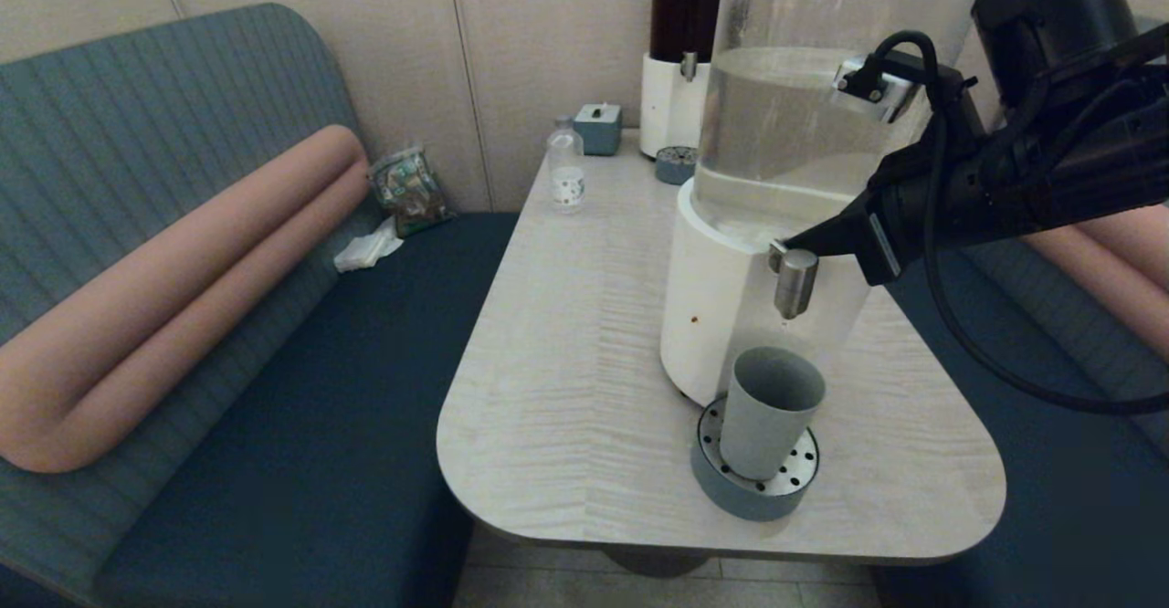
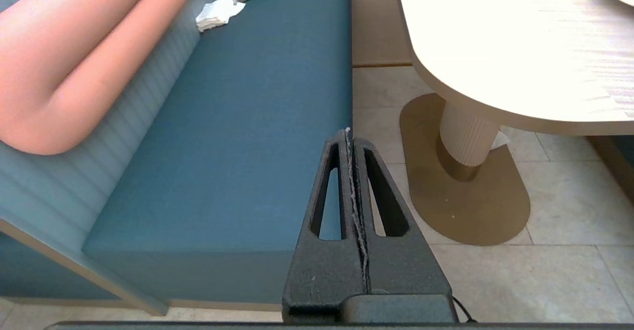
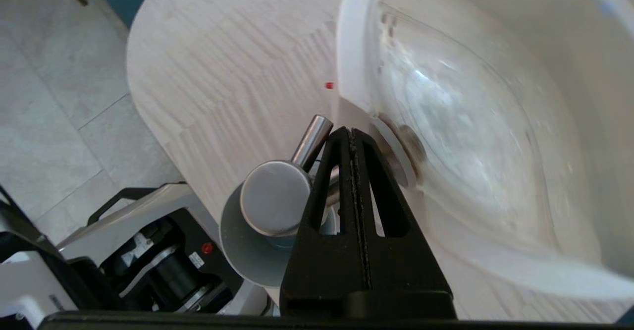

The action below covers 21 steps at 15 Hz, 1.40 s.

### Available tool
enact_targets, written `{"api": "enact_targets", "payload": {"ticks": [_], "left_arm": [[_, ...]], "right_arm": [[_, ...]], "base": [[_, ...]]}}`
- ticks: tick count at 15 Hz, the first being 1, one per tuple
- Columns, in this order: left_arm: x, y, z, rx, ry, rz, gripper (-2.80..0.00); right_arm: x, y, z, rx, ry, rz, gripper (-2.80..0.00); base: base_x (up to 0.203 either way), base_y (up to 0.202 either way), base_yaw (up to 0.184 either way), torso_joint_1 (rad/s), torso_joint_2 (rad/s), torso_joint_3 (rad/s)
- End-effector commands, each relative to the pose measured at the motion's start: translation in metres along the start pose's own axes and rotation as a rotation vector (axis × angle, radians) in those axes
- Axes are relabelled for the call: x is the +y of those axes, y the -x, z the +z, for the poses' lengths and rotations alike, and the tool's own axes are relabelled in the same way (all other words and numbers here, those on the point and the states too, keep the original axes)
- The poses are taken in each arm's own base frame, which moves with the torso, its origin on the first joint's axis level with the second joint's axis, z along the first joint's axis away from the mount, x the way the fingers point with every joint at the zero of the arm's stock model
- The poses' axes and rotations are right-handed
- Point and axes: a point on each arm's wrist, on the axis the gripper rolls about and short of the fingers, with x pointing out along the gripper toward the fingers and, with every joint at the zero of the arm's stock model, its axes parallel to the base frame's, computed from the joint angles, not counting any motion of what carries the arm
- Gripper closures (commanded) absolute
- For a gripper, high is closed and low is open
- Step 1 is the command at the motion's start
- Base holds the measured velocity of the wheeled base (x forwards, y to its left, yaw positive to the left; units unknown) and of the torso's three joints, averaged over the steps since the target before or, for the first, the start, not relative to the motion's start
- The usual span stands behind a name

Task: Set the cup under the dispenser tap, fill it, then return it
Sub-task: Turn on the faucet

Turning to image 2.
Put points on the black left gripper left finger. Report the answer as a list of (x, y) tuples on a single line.
[(322, 270)]

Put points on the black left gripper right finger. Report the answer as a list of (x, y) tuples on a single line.
[(401, 270)]

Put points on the teal bench with snack bag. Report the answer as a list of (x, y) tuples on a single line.
[(237, 122)]

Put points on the white crumpled tissue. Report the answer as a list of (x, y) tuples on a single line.
[(218, 15)]

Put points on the pink bolster cushion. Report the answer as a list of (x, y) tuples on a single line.
[(74, 62)]

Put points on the table pedestal leg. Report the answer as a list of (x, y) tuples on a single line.
[(465, 141)]

